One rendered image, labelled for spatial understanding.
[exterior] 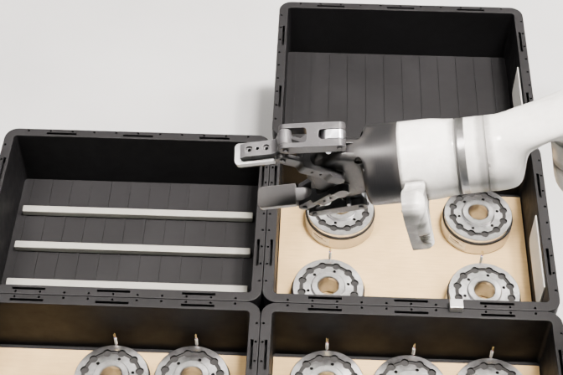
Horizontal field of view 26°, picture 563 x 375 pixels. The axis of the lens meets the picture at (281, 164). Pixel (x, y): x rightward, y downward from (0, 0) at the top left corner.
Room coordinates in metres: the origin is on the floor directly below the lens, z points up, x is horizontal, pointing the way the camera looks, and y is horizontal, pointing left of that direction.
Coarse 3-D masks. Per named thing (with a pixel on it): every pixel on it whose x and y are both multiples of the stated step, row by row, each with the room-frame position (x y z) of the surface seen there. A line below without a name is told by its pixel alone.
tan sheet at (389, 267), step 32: (288, 224) 1.13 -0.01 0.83; (384, 224) 1.13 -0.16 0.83; (512, 224) 1.13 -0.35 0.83; (288, 256) 1.07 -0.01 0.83; (320, 256) 1.07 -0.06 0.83; (352, 256) 1.07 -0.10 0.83; (384, 256) 1.07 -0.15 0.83; (416, 256) 1.07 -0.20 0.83; (448, 256) 1.07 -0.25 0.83; (512, 256) 1.07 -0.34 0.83; (288, 288) 1.01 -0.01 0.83; (384, 288) 1.01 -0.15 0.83; (416, 288) 1.01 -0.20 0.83
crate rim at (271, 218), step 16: (272, 176) 1.14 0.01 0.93; (544, 192) 1.11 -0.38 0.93; (544, 208) 1.08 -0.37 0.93; (272, 224) 1.05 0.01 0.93; (544, 224) 1.05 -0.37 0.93; (272, 240) 1.03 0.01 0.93; (544, 240) 1.03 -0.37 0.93; (272, 256) 1.00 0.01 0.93; (544, 256) 1.00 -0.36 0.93; (272, 272) 0.97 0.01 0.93; (272, 288) 0.94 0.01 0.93; (336, 304) 0.92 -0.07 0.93; (352, 304) 0.92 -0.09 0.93; (368, 304) 0.92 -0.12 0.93; (384, 304) 0.92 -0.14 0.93; (400, 304) 0.92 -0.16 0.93; (416, 304) 0.92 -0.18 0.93; (432, 304) 0.92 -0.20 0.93; (448, 304) 0.92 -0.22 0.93; (464, 304) 0.92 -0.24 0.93; (480, 304) 0.92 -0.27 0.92; (496, 304) 0.92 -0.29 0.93; (512, 304) 0.92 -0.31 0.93; (528, 304) 0.92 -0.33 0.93; (544, 304) 0.92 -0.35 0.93
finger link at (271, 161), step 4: (236, 148) 0.73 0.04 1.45; (236, 152) 0.73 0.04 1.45; (236, 156) 0.73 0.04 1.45; (236, 160) 0.72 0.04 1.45; (240, 160) 0.72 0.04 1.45; (248, 160) 0.72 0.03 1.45; (252, 160) 0.72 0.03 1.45; (256, 160) 0.72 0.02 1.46; (260, 160) 0.72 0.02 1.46; (264, 160) 0.72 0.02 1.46; (268, 160) 0.72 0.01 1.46; (272, 160) 0.72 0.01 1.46; (236, 164) 0.72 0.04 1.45; (240, 164) 0.72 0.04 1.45; (244, 164) 0.72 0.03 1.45; (248, 164) 0.72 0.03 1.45; (252, 164) 0.72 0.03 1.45; (256, 164) 0.72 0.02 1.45; (260, 164) 0.72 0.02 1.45; (264, 164) 0.72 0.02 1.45; (268, 164) 0.72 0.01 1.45; (272, 164) 0.72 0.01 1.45
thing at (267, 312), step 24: (264, 312) 0.91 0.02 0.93; (288, 312) 0.91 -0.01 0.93; (312, 312) 0.91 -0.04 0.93; (336, 312) 0.91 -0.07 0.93; (360, 312) 0.91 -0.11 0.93; (384, 312) 0.91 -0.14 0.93; (408, 312) 0.91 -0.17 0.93; (432, 312) 0.91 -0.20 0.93; (456, 312) 0.91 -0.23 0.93; (480, 312) 0.91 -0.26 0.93; (504, 312) 0.91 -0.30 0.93; (528, 312) 0.91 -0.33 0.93; (264, 336) 0.87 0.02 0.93; (264, 360) 0.84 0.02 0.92
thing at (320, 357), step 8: (312, 352) 0.89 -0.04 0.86; (320, 352) 0.89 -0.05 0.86; (328, 352) 0.89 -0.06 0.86; (336, 352) 0.89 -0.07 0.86; (304, 360) 0.87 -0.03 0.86; (312, 360) 0.87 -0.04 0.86; (320, 360) 0.88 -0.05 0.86; (328, 360) 0.87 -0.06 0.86; (336, 360) 0.88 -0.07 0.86; (344, 360) 0.87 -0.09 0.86; (352, 360) 0.87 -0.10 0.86; (296, 368) 0.86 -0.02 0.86; (304, 368) 0.86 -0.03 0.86; (312, 368) 0.86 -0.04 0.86; (344, 368) 0.86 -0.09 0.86; (352, 368) 0.86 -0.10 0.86
